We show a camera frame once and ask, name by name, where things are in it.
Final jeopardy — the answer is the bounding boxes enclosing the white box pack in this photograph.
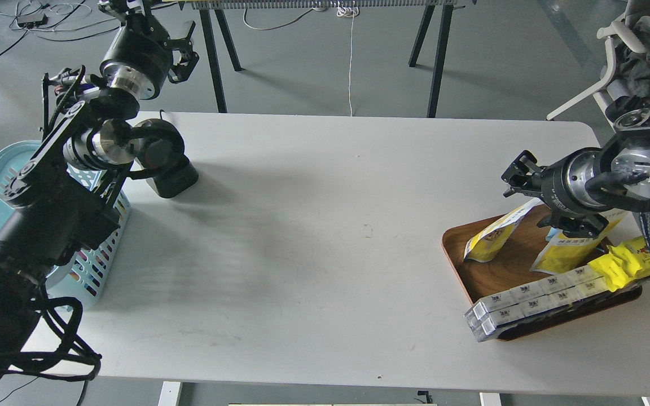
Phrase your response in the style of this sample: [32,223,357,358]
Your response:
[464,277,609,342]
[464,265,609,335]

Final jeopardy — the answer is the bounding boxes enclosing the black barcode scanner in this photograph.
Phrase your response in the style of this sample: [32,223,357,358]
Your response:
[146,156,199,198]

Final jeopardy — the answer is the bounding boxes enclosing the floor cables and adapter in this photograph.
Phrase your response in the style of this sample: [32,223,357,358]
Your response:
[0,0,134,80]

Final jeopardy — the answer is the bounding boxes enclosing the brown wooden tray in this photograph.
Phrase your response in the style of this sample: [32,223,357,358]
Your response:
[442,205,643,341]

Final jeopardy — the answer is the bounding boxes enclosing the blue white snack bag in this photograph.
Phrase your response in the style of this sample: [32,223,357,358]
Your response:
[545,228,560,241]

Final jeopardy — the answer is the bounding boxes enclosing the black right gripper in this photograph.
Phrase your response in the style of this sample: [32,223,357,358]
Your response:
[501,148,609,239]

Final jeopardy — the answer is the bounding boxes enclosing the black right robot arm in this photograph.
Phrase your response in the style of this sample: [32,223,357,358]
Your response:
[502,107,650,253]

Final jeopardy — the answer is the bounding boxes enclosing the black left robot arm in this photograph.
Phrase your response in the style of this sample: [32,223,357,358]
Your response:
[0,1,199,382]

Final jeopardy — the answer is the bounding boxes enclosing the yellow white snack pouch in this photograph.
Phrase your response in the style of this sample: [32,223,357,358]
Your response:
[463,198,543,263]

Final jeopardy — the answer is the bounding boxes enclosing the upper white box pack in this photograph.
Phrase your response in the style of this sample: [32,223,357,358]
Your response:
[464,265,609,335]

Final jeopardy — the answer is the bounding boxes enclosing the bright yellow snack packet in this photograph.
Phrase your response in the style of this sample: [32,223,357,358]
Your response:
[587,236,650,292]

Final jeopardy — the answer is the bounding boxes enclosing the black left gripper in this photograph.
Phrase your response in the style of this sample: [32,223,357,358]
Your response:
[98,1,199,100]

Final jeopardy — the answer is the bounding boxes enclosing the black trestle table legs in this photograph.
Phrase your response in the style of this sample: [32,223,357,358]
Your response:
[190,1,458,118]

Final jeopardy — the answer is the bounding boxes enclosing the yellow snack pouch on tray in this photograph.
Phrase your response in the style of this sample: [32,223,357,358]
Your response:
[530,209,627,275]

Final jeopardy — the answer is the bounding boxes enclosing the white hanging cord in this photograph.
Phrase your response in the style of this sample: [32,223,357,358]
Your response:
[336,5,359,117]

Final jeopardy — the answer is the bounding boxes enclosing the white chair with clothes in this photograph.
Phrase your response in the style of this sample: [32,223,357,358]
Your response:
[546,1,650,123]

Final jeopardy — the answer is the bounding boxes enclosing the lower white box pack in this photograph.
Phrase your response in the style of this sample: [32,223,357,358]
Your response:
[464,277,609,342]

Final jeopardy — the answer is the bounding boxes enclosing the light blue plastic basket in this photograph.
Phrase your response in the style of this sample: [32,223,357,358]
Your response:
[0,140,131,312]

